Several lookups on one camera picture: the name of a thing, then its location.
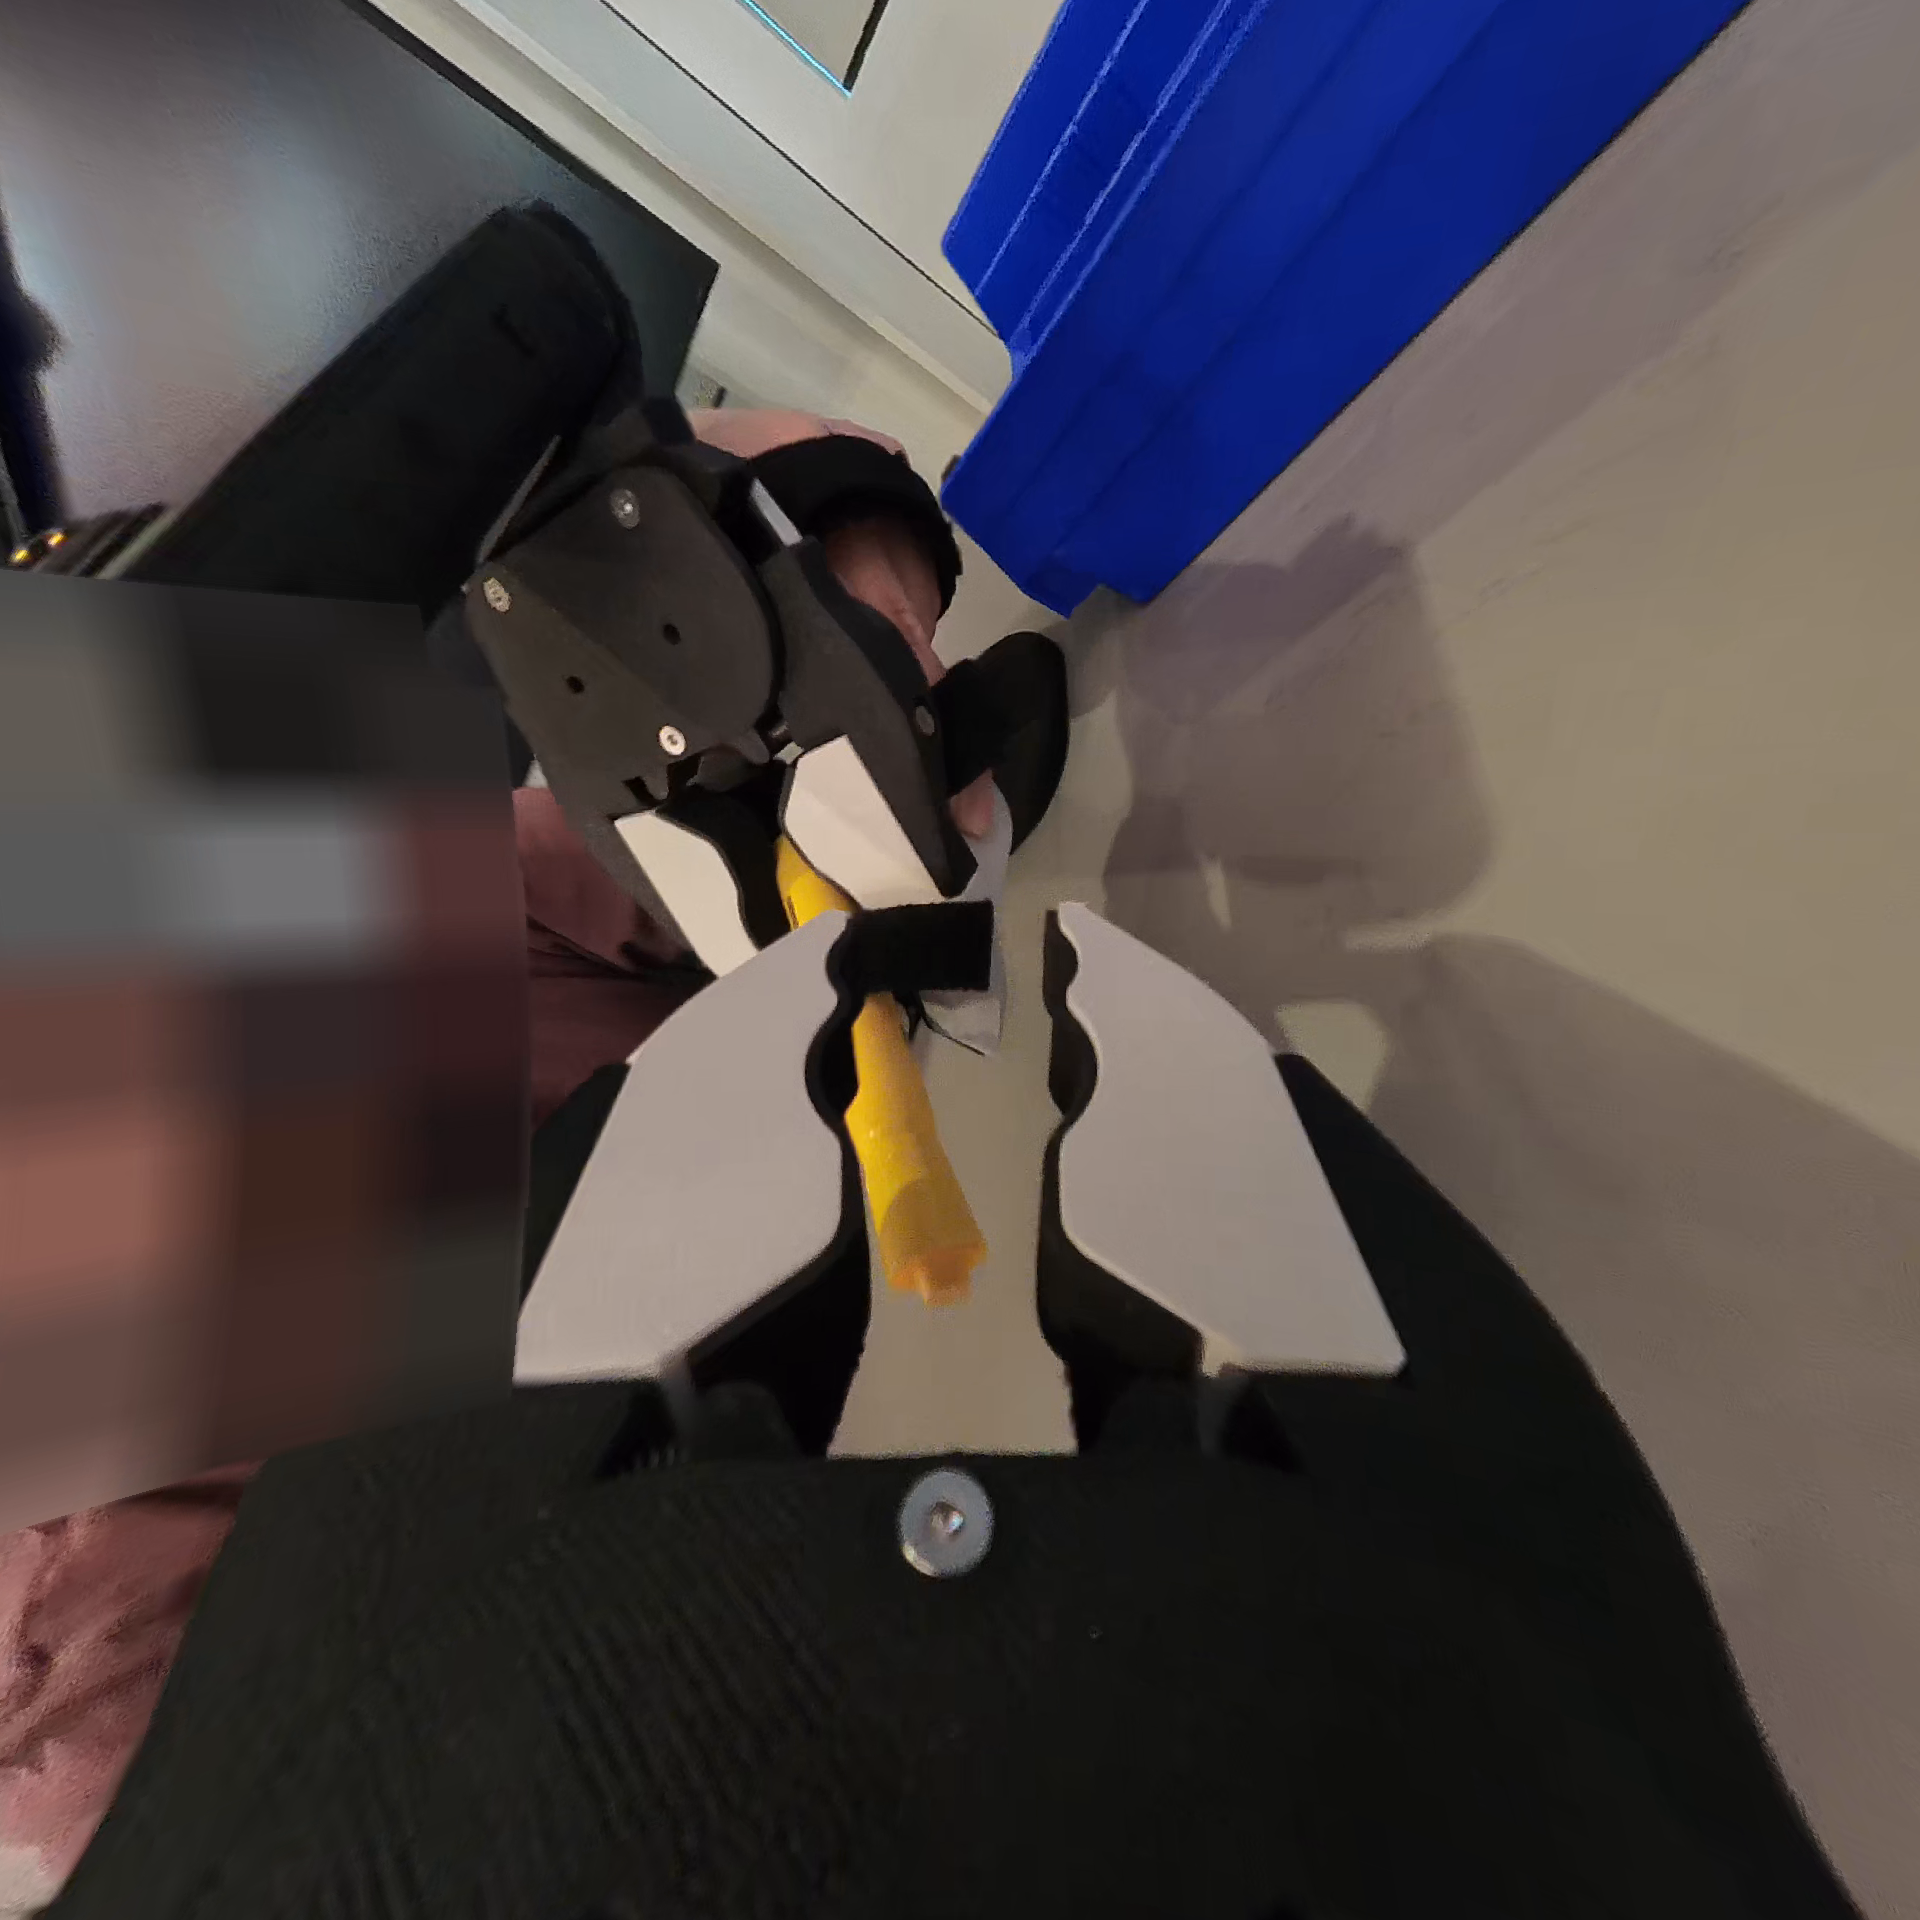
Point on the blue plastic bin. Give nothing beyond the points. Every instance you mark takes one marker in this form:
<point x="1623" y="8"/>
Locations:
<point x="1275" y="255"/>

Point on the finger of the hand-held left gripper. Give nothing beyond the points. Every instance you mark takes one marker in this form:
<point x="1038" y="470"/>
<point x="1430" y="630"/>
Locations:
<point x="848" y="827"/>
<point x="690" y="879"/>

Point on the dark monitor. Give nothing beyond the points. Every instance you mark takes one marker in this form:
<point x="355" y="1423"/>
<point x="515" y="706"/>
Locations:
<point x="182" y="195"/>

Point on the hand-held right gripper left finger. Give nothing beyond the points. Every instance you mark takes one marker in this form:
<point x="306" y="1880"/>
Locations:
<point x="675" y="1184"/>

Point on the person's left hand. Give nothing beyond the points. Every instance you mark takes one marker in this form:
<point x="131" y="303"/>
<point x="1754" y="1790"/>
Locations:
<point x="878" y="579"/>

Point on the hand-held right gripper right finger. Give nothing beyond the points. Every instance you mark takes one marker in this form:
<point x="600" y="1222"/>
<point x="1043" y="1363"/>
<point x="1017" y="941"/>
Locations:
<point x="1201" y="1184"/>

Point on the yellow marker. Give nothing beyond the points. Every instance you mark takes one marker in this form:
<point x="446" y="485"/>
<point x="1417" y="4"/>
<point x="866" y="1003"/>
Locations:
<point x="901" y="1155"/>

